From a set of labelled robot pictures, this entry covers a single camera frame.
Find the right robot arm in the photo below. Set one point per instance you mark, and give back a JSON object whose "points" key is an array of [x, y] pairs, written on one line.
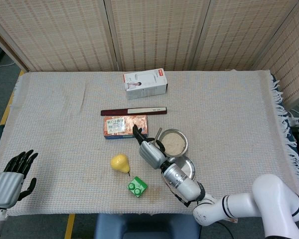
{"points": [[184, 184]]}

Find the steel plate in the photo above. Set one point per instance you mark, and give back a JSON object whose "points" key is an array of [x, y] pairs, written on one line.
{"points": [[187, 166]]}

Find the steel bowl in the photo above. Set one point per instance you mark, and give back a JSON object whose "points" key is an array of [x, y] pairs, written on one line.
{"points": [[174, 130]]}

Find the bamboo folding screen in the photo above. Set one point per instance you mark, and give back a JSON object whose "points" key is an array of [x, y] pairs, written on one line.
{"points": [[64, 37]]}

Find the orange cookie box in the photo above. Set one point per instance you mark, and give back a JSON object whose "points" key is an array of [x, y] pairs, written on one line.
{"points": [[119, 127]]}

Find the dark brown slim box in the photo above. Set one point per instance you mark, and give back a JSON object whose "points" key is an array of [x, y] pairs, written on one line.
{"points": [[114, 112]]}

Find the white rice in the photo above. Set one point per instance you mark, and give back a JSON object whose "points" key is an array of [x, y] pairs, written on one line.
{"points": [[174, 144]]}

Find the metal spoon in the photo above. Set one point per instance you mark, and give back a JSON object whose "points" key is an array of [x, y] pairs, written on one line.
{"points": [[158, 134]]}

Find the white woven tablecloth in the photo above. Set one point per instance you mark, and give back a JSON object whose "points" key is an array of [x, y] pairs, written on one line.
{"points": [[64, 124]]}

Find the blue padded seat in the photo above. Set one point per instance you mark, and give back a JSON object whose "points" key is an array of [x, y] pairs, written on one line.
{"points": [[139, 226]]}

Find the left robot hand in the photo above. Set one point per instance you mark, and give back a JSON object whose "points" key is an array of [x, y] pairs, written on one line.
{"points": [[7, 184]]}

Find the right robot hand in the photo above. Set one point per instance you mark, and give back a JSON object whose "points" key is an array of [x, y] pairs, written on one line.
{"points": [[152, 154]]}

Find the yellow pear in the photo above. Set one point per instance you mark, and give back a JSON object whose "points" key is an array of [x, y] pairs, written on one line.
{"points": [[119, 161]]}

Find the white carton box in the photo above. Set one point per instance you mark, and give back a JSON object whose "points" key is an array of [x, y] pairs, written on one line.
{"points": [[144, 84]]}

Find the green toy brick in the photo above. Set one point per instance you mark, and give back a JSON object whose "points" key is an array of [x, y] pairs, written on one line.
{"points": [[140, 185]]}

